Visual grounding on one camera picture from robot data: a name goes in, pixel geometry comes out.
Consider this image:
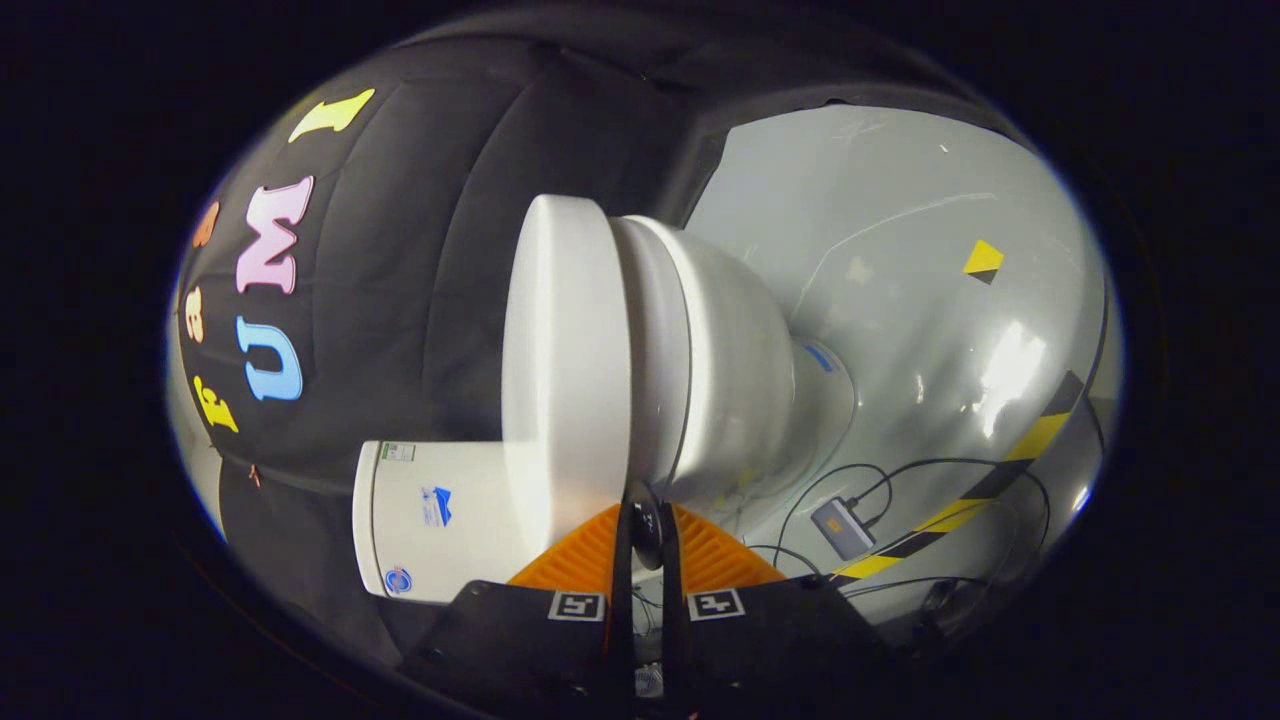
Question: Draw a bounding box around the white toilet lid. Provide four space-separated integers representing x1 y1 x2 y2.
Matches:
501 194 665 571

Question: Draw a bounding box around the small grey adapter box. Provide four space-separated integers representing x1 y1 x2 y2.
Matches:
809 497 878 561

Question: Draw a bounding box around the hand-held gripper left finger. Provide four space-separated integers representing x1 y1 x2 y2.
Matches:
400 495 636 720

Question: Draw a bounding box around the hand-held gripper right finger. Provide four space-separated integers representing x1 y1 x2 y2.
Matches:
660 500 901 720

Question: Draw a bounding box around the yellow black hazard tape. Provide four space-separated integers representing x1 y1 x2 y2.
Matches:
828 370 1088 583

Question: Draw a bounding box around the yellow black floor sticker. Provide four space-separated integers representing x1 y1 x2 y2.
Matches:
962 239 1005 286

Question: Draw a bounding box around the white ceramic toilet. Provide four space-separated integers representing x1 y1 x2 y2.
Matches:
352 214 858 607

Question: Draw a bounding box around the black backdrop cloth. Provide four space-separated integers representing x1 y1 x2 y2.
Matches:
175 30 1001 651

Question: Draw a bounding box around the black cable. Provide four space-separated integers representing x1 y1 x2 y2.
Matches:
745 463 893 579
848 457 1052 561

